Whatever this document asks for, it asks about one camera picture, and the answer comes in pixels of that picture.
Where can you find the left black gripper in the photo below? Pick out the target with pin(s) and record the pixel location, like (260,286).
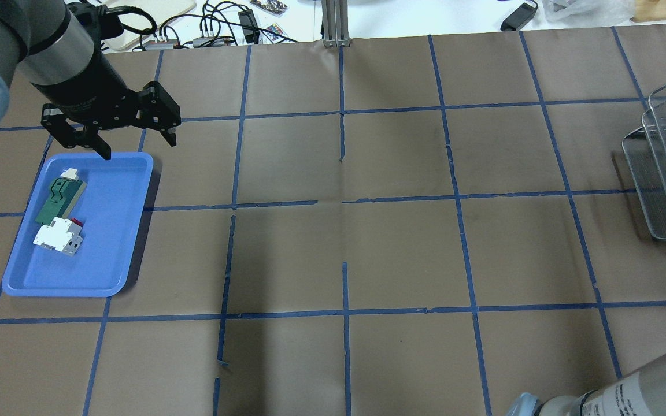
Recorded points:
(81,91)

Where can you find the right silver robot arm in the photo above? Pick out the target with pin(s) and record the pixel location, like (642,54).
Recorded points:
(414,262)

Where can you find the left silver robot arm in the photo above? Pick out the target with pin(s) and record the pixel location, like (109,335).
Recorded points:
(57,47)

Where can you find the green terminal block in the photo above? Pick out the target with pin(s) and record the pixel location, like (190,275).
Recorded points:
(62,196)

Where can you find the blue plastic tray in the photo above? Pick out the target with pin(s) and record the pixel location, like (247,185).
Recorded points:
(110,209)

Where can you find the white circuit breaker module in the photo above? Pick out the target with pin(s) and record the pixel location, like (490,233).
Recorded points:
(62,235)

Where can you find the black power adapter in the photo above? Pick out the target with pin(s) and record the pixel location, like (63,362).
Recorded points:
(518,18)

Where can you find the clear plastic bag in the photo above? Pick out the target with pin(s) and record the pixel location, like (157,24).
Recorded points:
(603,13)

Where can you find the wooden board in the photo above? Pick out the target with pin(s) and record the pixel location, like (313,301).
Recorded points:
(649,11)

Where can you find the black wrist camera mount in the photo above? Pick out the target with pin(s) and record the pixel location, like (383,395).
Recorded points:
(100,22)

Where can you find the aluminium frame post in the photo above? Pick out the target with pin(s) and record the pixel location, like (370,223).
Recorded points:
(335,23)

